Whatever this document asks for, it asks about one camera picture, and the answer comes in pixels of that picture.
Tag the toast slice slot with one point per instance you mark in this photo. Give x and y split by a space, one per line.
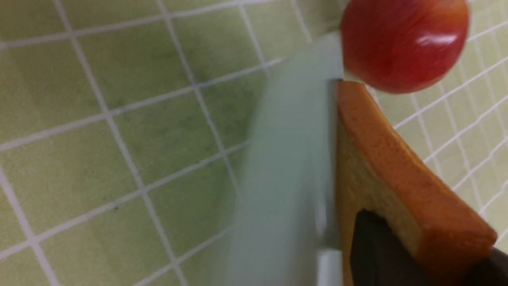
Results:
377 171

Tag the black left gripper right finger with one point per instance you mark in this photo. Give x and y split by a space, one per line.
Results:
492 271

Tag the light blue round plate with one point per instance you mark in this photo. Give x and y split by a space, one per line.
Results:
286 230

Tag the green checkered tablecloth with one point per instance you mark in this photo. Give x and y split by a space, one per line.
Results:
125 125

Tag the red apple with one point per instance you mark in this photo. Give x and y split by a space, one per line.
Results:
403 46

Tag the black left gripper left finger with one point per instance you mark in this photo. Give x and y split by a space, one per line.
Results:
378 258

